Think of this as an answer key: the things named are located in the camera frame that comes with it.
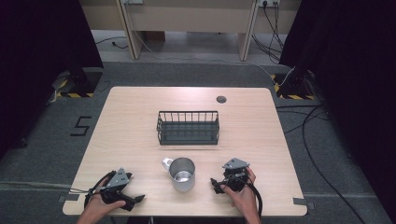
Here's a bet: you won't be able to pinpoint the dark curtain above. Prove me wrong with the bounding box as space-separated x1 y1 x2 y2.
278 0 396 216
0 0 105 160

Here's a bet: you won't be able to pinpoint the short black floor cable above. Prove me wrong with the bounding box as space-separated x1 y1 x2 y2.
94 35 130 50

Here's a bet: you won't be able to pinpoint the long black floor cable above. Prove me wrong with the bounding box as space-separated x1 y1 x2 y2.
300 104 367 224

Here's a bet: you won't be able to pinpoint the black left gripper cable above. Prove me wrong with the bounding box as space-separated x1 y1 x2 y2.
68 170 118 210

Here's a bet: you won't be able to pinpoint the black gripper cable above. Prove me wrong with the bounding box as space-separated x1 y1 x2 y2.
244 182 263 219
68 170 118 210

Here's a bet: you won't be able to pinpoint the white wall socket strip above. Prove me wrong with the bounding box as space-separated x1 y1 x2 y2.
258 0 282 8

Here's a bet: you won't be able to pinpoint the black wire basket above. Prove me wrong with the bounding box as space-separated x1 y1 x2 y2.
156 110 220 147

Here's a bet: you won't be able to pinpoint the person's left hand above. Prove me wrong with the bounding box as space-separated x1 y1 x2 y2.
82 192 127 220

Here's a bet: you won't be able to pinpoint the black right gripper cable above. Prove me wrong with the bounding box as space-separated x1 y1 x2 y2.
244 182 263 219

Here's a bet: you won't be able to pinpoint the bundle of black hanging cables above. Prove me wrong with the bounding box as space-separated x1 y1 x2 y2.
250 1 286 64

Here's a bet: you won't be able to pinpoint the thin black floor cables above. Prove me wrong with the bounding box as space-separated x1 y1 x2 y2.
276 104 331 136

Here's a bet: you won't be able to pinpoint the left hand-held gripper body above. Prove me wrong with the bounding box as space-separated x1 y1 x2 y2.
100 167 135 205

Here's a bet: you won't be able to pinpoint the beige wooden desk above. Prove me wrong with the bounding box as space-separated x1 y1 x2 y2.
78 0 303 63

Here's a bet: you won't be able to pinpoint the metal cup with handle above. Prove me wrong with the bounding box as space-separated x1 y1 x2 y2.
161 156 197 193

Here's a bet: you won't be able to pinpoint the stand base with hazard tape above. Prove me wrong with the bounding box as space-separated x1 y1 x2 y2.
51 66 105 99
270 70 316 101

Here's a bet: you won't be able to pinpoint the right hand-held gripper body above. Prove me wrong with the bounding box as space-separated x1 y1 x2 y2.
221 157 251 193

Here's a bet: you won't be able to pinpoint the grey tape piece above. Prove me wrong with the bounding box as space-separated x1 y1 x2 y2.
57 192 80 203
292 197 316 211

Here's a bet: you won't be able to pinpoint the person's right hand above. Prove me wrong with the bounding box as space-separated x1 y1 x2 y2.
221 167 260 219

